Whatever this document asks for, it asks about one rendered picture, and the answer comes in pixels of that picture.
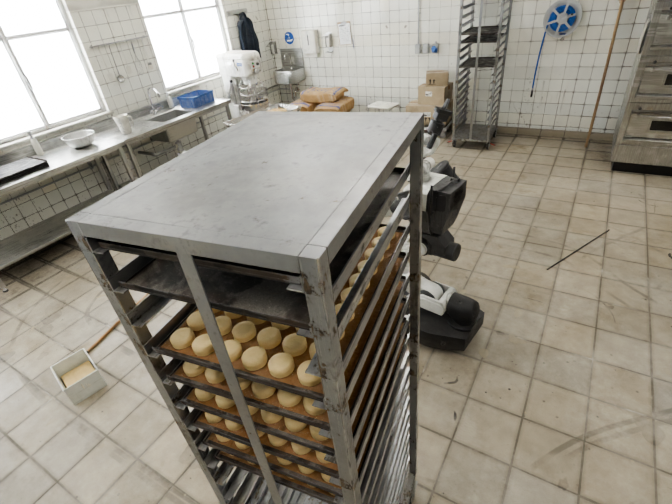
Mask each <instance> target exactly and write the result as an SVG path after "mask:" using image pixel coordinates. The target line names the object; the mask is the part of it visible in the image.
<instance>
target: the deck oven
mask: <svg viewBox="0 0 672 504"><path fill-rule="evenodd" d="M652 11H653V13H652ZM650 13H652V14H650ZM649 14H650V15H649ZM651 15H652V17H651ZM649 16H650V22H649V25H648V28H647V32H646V35H645V38H644V42H643V45H642V48H641V52H640V54H638V51H637V53H636V57H635V60H634V64H633V67H632V71H631V74H630V78H629V81H628V85H627V88H626V92H625V95H624V99H623V102H622V106H621V109H620V113H619V116H618V119H617V123H616V126H615V130H614V133H613V142H612V150H611V158H610V161H612V170H613V171H623V172H632V173H642V174H652V175H662V176H672V0H652V1H651V4H650V8H649V11H648V15H647V18H646V22H647V20H648V19H649ZM646 22H645V24H646Z"/></svg>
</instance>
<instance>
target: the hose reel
mask: <svg viewBox="0 0 672 504"><path fill-rule="evenodd" d="M582 15H583V11H582V7H581V5H580V3H579V2H578V1H577V0H558V1H557V2H555V3H554V4H552V5H551V6H550V7H549V9H548V10H547V11H546V13H545V16H544V19H543V27H544V30H545V32H544V36H543V39H542V43H541V47H540V51H539V55H538V59H537V64H536V68H535V73H534V79H533V84H532V89H531V95H530V97H532V95H533V89H534V88H533V87H534V82H535V76H536V71H537V67H538V62H539V58H540V54H541V49H542V46H543V42H544V38H545V35H546V33H547V34H548V35H549V36H551V37H554V38H560V41H563V40H564V37H565V36H567V35H569V34H571V33H572V32H573V31H574V30H575V29H576V28H577V27H578V25H579V24H580V22H581V19H582Z"/></svg>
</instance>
